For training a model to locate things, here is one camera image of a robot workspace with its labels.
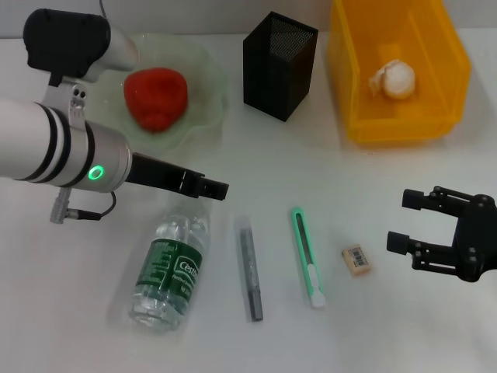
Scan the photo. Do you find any mint green utility knife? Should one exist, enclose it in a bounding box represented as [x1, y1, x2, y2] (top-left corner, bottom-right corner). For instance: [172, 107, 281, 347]
[290, 205, 326, 311]

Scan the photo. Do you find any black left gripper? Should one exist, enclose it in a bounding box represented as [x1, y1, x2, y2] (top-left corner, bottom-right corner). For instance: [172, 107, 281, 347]
[126, 152, 230, 201]

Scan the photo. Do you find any pale green glass fruit plate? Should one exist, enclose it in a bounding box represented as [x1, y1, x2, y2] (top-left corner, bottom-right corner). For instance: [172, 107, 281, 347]
[61, 33, 230, 151]

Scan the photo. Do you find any grey left arm cable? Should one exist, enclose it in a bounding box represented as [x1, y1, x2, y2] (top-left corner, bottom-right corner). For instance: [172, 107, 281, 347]
[49, 188, 117, 224]

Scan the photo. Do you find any red-orange fruit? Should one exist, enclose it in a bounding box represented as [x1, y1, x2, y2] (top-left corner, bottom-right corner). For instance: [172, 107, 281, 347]
[123, 67, 190, 134]

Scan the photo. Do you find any clear water bottle green label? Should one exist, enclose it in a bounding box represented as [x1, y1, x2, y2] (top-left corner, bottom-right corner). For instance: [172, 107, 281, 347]
[127, 193, 213, 331]

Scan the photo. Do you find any grey pencil lead tube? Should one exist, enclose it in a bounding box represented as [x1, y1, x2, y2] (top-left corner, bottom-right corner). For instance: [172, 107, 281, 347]
[235, 215, 265, 323]

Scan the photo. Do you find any white paper ball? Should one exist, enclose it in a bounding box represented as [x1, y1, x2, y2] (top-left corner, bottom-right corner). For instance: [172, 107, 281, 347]
[367, 58, 419, 101]

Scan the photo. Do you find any black mesh pen holder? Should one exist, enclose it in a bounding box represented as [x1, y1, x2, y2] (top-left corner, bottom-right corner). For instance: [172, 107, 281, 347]
[243, 11, 319, 124]

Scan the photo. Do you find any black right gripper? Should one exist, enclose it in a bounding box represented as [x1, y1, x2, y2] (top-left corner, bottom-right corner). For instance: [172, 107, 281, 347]
[386, 185, 497, 284]

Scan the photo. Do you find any beige eraser with barcode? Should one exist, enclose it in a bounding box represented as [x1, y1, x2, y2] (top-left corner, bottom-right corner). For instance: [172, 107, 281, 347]
[340, 243, 374, 277]

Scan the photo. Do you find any yellow plastic bin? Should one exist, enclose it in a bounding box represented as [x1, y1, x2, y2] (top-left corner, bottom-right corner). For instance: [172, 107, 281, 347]
[325, 0, 473, 143]

